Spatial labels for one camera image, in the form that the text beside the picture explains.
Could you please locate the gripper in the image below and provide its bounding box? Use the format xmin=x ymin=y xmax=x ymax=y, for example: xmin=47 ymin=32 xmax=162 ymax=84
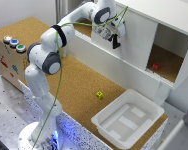
xmin=92 ymin=20 xmax=127 ymax=42

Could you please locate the white sliding door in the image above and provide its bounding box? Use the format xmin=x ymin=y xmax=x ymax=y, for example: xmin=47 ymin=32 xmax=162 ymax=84
xmin=90 ymin=7 xmax=159 ymax=72

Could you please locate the yellow block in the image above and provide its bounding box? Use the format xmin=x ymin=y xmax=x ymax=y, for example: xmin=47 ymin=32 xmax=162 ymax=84
xmin=96 ymin=91 xmax=104 ymax=100

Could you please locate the pink block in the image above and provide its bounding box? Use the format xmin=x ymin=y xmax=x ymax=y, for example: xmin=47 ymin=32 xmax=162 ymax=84
xmin=151 ymin=62 xmax=160 ymax=71

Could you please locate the white cabinet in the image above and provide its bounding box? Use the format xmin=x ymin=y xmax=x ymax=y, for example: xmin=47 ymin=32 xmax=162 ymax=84
xmin=65 ymin=0 xmax=188 ymax=108

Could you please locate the green button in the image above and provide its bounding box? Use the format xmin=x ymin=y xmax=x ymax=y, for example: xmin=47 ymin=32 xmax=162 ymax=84
xmin=15 ymin=43 xmax=27 ymax=54

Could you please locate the blue button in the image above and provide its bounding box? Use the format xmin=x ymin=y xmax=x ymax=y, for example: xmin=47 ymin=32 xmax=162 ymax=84
xmin=9 ymin=38 xmax=20 ymax=48

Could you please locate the white plastic box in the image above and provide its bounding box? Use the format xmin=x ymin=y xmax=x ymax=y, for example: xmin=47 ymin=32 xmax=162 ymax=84
xmin=90 ymin=88 xmax=166 ymax=150

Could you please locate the red button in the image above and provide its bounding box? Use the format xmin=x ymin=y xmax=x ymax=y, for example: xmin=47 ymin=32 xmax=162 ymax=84
xmin=2 ymin=35 xmax=13 ymax=45

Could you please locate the wooden drawer box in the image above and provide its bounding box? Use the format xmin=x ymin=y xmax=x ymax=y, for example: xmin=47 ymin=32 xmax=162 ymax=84
xmin=0 ymin=16 xmax=62 ymax=93

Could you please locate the green cable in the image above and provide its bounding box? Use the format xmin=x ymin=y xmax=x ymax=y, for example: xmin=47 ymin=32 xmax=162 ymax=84
xmin=31 ymin=5 xmax=129 ymax=150

